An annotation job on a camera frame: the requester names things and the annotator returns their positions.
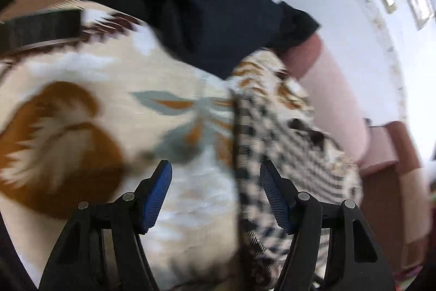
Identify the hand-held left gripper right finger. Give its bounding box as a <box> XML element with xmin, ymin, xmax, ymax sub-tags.
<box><xmin>259</xmin><ymin>161</ymin><xmax>396</xmax><ymax>291</ymax></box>

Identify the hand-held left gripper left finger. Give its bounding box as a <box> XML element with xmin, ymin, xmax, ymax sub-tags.
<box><xmin>39</xmin><ymin>160</ymin><xmax>173</xmax><ymax>291</ymax></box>

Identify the checkered shirt with brown patches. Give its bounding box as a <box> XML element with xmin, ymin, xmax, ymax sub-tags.
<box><xmin>229</xmin><ymin>86</ymin><xmax>363</xmax><ymax>291</ymax></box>

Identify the cream floral blanket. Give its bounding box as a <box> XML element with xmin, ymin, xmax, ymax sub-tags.
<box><xmin>0</xmin><ymin>1</ymin><xmax>363</xmax><ymax>291</ymax></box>

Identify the dark navy clothing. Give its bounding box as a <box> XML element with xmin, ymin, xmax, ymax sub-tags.
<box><xmin>20</xmin><ymin>0</ymin><xmax>321</xmax><ymax>80</ymax></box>

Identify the black ribbed band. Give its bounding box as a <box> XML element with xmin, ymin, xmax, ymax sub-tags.
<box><xmin>0</xmin><ymin>9</ymin><xmax>83</xmax><ymax>52</ymax></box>

